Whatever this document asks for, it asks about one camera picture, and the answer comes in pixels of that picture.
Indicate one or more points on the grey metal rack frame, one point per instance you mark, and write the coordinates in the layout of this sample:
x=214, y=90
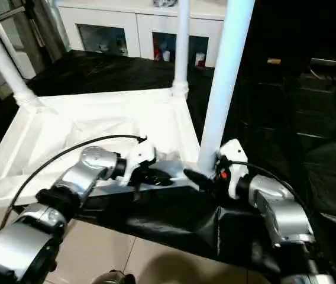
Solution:
x=11, y=29

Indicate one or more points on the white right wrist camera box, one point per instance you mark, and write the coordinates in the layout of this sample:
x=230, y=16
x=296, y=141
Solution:
x=233, y=160

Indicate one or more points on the white plastic table top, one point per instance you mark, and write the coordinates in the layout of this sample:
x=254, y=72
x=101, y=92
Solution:
x=67, y=130

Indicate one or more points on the white plastic table leg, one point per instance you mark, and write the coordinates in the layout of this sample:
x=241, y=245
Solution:
x=224, y=77
x=181, y=44
x=2, y=59

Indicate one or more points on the grey crumpled bundle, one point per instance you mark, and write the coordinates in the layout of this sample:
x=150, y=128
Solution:
x=165, y=3

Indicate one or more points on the small yellow label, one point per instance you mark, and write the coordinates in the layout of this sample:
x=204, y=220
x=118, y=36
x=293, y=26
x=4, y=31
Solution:
x=274, y=61

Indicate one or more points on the white glass-door cabinet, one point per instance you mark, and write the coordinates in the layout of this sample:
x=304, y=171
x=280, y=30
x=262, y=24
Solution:
x=120, y=23

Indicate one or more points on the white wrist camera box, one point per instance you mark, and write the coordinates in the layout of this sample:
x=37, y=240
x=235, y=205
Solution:
x=138, y=155
x=233, y=160

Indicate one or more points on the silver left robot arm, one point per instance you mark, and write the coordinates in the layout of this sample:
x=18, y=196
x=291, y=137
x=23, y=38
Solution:
x=55, y=201

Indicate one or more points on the black work mat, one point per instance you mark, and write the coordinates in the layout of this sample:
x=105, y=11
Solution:
x=262, y=148

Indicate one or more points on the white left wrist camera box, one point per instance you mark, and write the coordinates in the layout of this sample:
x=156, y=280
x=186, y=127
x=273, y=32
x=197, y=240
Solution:
x=138, y=155

